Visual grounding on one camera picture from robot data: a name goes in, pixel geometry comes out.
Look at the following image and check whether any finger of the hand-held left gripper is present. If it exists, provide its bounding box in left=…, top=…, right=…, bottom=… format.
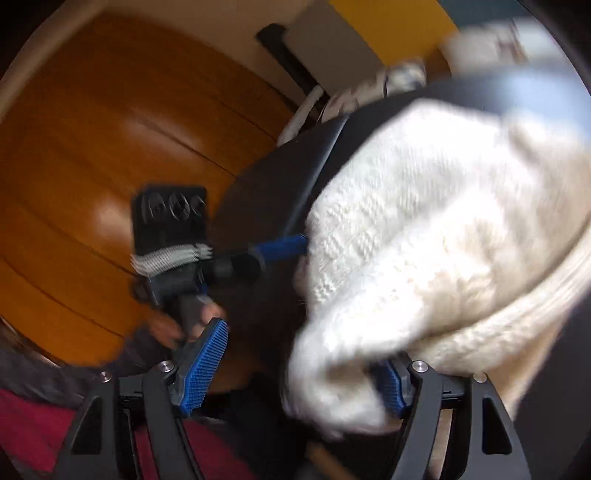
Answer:
left=216, top=233, right=309, bottom=280

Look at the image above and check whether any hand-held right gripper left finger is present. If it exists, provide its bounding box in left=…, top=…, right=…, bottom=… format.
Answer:
left=54, top=316, right=230, bottom=480

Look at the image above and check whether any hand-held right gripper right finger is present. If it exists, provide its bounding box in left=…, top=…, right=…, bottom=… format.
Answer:
left=375, top=356, right=533, bottom=480

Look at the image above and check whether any cream knit sweater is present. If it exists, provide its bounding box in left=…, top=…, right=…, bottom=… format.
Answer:
left=279, top=99, right=591, bottom=439

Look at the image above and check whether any person's left hand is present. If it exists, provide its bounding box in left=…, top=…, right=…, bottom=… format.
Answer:
left=150, top=295, right=228, bottom=350

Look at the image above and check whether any geometric print pillow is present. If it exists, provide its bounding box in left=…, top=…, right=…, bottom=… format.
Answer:
left=323, top=58, right=428, bottom=118

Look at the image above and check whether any red cloth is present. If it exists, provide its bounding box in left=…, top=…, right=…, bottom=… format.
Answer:
left=0, top=388, right=259, bottom=480

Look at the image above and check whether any black rolled mat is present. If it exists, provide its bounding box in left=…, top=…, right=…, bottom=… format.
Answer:
left=256, top=24, right=324, bottom=100

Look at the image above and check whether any grey yellow blue cushion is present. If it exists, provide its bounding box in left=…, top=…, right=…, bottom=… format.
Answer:
left=277, top=0, right=522, bottom=144

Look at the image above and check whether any deer print pillow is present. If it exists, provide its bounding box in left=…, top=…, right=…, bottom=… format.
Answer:
left=441, top=21, right=529, bottom=72

